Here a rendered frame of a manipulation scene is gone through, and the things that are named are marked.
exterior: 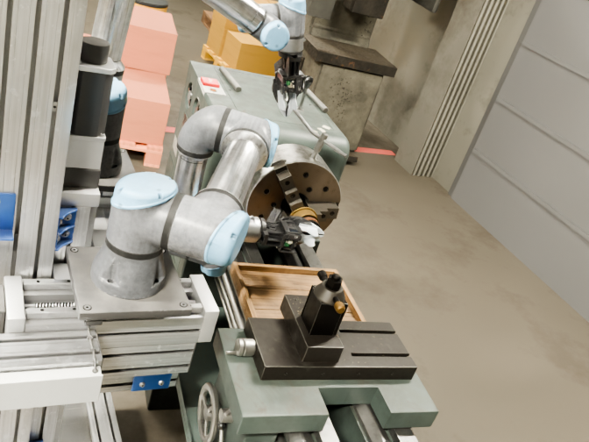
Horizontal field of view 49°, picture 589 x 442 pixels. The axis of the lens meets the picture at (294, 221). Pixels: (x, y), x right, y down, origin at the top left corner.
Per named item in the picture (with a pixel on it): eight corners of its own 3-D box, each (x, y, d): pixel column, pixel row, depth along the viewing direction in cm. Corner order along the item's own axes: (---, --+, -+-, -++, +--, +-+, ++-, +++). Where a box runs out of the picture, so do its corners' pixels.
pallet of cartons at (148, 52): (192, 171, 447) (216, 68, 412) (30, 157, 398) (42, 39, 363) (153, 96, 549) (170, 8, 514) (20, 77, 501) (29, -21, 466)
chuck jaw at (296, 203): (281, 196, 203) (270, 166, 196) (296, 189, 203) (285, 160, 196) (291, 214, 194) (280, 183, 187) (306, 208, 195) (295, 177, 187)
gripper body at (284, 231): (297, 254, 185) (258, 251, 180) (289, 238, 192) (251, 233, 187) (305, 232, 181) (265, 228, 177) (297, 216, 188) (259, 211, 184)
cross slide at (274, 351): (243, 330, 167) (247, 317, 165) (384, 333, 184) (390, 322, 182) (259, 381, 153) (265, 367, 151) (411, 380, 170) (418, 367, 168)
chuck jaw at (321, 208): (302, 194, 205) (336, 196, 209) (299, 208, 207) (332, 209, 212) (313, 212, 196) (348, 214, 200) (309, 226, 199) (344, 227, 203)
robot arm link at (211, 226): (156, 260, 125) (221, 139, 170) (230, 283, 125) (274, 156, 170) (166, 211, 118) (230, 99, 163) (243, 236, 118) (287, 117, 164)
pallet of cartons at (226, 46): (327, 99, 688) (349, 33, 654) (222, 83, 629) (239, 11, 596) (296, 69, 752) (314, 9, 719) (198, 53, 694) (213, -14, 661)
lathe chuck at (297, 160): (223, 218, 208) (266, 135, 196) (305, 240, 223) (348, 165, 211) (230, 233, 201) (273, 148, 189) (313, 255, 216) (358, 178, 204)
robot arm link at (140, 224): (117, 215, 134) (128, 158, 128) (179, 234, 135) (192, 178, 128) (95, 243, 123) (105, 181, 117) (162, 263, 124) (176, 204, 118)
